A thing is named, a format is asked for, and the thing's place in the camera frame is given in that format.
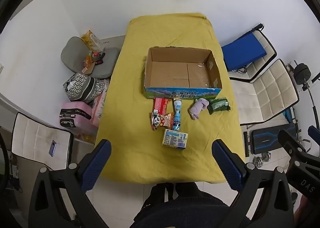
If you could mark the grey cushioned chair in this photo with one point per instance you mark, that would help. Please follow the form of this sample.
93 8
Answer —
72 55

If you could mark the blue smartphone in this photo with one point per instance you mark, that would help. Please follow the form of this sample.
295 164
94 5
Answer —
52 148

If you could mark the red capped bottle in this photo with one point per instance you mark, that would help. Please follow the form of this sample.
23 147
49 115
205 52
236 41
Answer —
95 57

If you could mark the orange drink bottle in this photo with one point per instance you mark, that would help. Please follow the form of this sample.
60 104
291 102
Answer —
87 60

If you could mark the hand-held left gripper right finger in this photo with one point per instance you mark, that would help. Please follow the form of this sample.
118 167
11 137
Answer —
225 163

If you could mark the green wipes packet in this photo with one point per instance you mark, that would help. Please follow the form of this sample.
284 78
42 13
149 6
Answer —
217 105

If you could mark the red snack packet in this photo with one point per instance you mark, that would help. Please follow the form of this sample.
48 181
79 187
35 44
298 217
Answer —
161 105

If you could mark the panda print snack packet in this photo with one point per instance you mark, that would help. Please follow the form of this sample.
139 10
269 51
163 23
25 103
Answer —
162 120

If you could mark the white appliance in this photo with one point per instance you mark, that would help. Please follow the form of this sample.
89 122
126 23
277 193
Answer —
112 40

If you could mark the blue cushion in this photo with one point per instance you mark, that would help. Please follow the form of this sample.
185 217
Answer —
240 52

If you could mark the pink suitcase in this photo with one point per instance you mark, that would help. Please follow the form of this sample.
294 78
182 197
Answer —
75 115

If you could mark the person's right forearm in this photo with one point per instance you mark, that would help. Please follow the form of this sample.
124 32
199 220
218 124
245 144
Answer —
308 213

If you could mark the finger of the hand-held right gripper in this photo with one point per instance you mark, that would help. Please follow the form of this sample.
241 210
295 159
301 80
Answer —
314 132
290 140

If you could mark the metal dumbbell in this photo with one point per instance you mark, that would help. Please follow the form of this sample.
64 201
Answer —
261 160

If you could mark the open cardboard box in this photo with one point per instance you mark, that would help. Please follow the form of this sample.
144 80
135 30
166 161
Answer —
175 73

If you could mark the person's dark clothed legs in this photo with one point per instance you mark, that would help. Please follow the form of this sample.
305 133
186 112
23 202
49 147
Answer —
175 210

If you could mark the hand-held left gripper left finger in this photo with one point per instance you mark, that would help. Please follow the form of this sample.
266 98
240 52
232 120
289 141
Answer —
100 158

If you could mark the yellow snack bag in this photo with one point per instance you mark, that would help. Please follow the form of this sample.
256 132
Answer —
91 39

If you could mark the purple plush cloth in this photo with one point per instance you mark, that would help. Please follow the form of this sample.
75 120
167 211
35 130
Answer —
197 108

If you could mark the black barbell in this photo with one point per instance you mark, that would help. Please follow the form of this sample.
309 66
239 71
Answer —
302 73

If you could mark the black and white patterned bag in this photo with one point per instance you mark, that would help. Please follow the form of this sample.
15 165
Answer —
80 88

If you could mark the black workout bench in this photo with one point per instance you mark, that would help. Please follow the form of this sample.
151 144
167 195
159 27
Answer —
265 138

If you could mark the pink tissue package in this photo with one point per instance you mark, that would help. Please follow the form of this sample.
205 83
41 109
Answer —
97 110

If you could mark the blue white bottle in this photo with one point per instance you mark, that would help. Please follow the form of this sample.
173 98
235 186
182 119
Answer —
177 115

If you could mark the yellow tablecloth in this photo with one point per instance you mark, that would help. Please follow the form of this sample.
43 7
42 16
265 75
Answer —
130 143

